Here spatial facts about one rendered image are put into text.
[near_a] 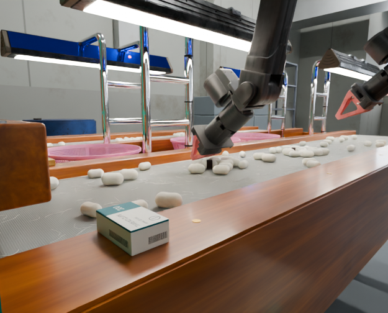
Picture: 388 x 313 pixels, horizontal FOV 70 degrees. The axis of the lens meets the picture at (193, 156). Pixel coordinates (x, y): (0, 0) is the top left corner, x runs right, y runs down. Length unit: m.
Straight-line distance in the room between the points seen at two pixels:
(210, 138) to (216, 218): 0.37
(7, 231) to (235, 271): 0.25
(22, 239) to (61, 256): 0.11
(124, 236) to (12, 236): 0.17
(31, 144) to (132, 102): 3.15
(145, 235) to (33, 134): 0.13
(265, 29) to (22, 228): 0.47
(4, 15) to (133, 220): 2.85
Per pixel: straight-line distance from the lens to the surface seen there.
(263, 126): 3.71
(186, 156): 0.75
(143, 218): 0.23
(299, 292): 0.39
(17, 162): 0.27
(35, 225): 0.38
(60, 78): 3.05
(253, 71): 0.54
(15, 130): 0.26
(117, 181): 0.51
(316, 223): 0.39
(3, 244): 0.34
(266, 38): 0.55
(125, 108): 3.34
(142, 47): 0.76
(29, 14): 3.08
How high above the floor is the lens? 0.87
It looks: 9 degrees down
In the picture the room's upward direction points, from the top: straight up
